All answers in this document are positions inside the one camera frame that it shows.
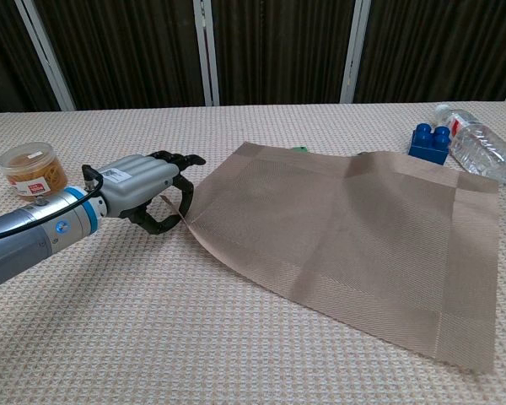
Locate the clear jar of rubber bands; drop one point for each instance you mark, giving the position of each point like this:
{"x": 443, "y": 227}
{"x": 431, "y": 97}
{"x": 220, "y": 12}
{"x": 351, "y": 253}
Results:
{"x": 29, "y": 169}

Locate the pink woven tablecloth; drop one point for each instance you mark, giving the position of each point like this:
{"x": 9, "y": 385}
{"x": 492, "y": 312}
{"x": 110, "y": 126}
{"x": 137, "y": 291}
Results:
{"x": 109, "y": 337}

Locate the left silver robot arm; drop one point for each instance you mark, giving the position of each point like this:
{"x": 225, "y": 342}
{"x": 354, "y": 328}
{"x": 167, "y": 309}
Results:
{"x": 21, "y": 240}

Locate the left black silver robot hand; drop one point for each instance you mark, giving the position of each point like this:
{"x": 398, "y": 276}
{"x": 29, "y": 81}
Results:
{"x": 135, "y": 181}

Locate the dark partition screen panel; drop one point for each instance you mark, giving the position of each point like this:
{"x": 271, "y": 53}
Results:
{"x": 126, "y": 55}
{"x": 282, "y": 50}
{"x": 4, "y": 55}
{"x": 438, "y": 50}

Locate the clear plastic water bottle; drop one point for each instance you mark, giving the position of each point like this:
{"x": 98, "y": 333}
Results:
{"x": 480, "y": 147}

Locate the blue toy building brick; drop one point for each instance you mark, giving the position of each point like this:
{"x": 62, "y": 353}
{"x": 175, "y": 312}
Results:
{"x": 426, "y": 147}

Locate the green foil sachet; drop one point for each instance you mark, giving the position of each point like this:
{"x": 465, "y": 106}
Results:
{"x": 299, "y": 148}

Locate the brown woven placemat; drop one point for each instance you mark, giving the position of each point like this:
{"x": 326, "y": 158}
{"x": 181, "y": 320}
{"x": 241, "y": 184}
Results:
{"x": 341, "y": 244}

